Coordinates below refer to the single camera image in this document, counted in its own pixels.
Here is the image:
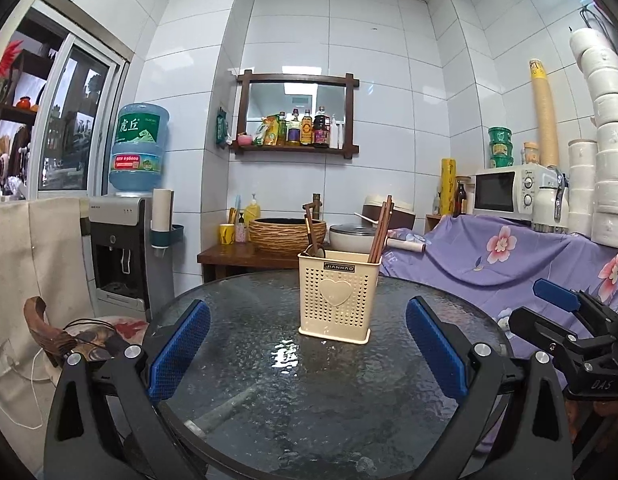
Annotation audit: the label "brass faucet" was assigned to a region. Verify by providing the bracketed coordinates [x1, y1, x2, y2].
[311, 193, 322, 220]

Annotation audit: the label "tall beige paper roll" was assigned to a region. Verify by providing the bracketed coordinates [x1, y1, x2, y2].
[529, 58, 559, 167]

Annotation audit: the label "white water dispenser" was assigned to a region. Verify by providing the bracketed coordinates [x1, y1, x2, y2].
[89, 196, 175, 322]

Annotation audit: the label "dark brown wooden chopstick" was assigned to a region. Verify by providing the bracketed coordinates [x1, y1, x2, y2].
[371, 194, 395, 265]

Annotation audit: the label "dark glass bottle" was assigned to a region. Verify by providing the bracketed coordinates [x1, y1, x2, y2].
[453, 181, 467, 217]

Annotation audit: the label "green instant noodle cups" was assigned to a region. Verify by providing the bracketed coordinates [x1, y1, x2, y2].
[488, 127, 514, 168]

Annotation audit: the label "yellow soap dispenser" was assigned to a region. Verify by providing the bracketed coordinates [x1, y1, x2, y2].
[243, 193, 261, 226]

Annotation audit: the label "wooden framed mirror shelf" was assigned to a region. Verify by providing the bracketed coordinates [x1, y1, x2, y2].
[230, 70, 360, 160]

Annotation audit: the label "stack of white bowls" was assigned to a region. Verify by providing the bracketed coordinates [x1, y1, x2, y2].
[569, 28, 618, 248]

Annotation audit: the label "yellow cup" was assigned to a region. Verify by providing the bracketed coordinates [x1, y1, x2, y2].
[218, 223, 235, 245]

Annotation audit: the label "wooden spoon in holder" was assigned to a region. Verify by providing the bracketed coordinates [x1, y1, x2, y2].
[303, 203, 324, 257]

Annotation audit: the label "brown white rice cooker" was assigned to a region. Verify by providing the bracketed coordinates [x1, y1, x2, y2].
[361, 194, 418, 231]

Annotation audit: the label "white pan with lid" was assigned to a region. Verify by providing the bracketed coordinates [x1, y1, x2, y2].
[328, 223, 429, 256]

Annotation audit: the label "yellow roll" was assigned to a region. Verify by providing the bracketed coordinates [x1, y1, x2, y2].
[439, 158, 457, 216]

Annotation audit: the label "white microwave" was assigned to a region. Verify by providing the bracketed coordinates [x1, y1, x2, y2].
[474, 164, 558, 222]

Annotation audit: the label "blue water bottle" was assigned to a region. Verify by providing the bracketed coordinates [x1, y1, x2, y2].
[108, 103, 169, 193]

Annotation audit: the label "white electric kettle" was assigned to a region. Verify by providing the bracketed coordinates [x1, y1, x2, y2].
[531, 166, 569, 234]

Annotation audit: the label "round glass table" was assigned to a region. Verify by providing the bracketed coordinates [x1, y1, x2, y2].
[153, 271, 510, 479]

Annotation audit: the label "cream plastic utensil holder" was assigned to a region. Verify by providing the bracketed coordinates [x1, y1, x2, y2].
[298, 250, 379, 344]

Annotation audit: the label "woven basket sink bowl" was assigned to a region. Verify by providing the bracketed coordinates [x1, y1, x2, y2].
[248, 218, 312, 256]

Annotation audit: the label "dark wooden side table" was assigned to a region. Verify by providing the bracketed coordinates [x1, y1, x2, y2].
[197, 243, 298, 283]

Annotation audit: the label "paper cup stack holder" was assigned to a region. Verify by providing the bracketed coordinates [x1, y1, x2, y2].
[150, 188, 184, 258]

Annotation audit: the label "purple floral cloth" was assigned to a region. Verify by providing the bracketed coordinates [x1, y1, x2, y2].
[381, 214, 618, 358]

